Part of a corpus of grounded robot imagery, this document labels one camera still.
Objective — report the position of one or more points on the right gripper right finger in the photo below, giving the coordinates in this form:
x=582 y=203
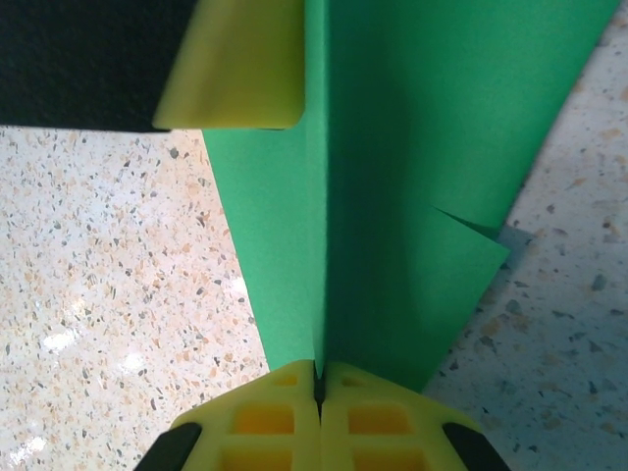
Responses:
x=378 y=422

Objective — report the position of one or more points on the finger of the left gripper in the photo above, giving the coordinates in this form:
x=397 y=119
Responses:
x=98 y=59

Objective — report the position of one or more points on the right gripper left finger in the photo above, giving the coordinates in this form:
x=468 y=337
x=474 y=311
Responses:
x=265 y=422

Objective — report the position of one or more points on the green paper sheet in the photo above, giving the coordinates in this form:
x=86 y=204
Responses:
x=373 y=196

